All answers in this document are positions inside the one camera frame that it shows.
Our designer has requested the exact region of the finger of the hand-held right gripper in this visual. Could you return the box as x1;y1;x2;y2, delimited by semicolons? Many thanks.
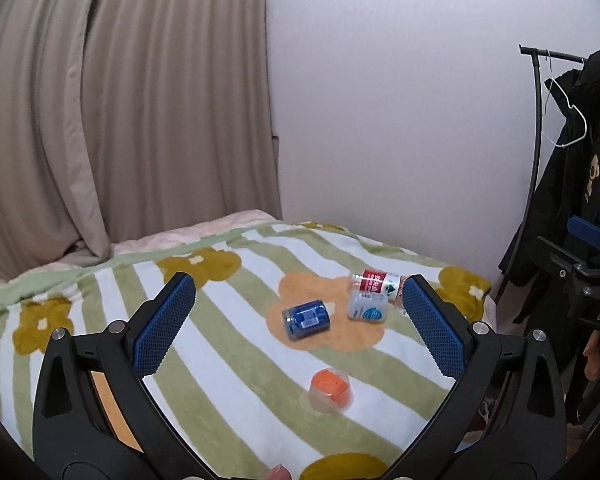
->
537;216;600;283

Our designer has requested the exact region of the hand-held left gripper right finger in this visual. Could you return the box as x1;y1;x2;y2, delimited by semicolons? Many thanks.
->
375;274;568;480

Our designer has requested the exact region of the black jacket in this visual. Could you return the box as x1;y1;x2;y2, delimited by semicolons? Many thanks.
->
499;49;600;426

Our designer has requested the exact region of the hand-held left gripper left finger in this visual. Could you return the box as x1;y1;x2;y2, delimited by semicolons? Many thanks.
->
32;271;216;480

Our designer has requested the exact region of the striped floral blanket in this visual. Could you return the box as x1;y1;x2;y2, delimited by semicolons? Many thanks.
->
0;220;493;480

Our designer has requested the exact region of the orange plastic cup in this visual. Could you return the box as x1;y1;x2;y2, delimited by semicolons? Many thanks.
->
307;367;353;415

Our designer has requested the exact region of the black clothes rack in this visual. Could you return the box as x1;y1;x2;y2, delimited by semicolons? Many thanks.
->
500;45;588;273

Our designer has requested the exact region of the white wire hanger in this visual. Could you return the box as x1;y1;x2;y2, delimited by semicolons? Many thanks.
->
542;75;590;149

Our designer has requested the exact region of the blue small jar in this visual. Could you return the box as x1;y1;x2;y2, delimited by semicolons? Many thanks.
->
281;299;332;339

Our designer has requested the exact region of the person's right hand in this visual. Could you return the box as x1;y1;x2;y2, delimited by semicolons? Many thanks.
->
582;332;600;382

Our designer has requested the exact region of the white bottle with blue label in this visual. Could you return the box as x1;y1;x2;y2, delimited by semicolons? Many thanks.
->
347;287;388;322

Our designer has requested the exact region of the beige curtain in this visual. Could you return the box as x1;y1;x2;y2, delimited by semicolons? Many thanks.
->
0;0;282;281

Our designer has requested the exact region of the cream duvet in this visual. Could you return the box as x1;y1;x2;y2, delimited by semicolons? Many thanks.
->
0;209;281;293

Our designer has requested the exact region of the red label bottle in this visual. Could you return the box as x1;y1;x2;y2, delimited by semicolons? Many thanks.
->
350;269;405;302

